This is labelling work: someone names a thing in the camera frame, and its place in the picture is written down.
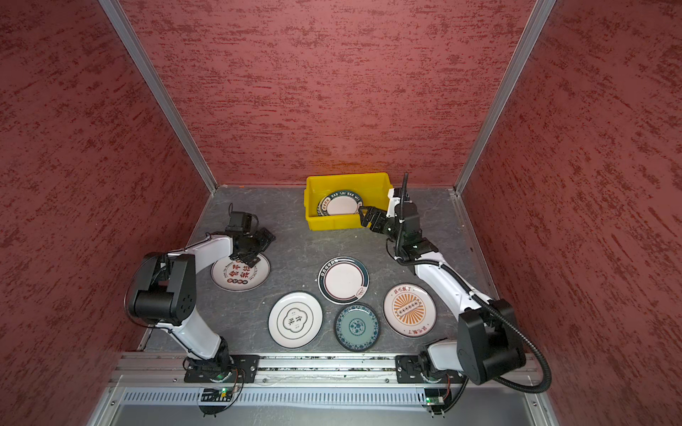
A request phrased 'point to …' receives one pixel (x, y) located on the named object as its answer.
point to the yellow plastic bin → (372, 188)
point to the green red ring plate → (343, 280)
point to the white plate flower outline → (295, 319)
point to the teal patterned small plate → (357, 327)
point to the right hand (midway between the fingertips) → (368, 215)
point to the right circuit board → (434, 400)
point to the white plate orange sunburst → (409, 310)
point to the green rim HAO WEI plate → (339, 202)
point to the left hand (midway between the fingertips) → (270, 250)
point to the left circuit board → (217, 395)
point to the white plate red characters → (234, 275)
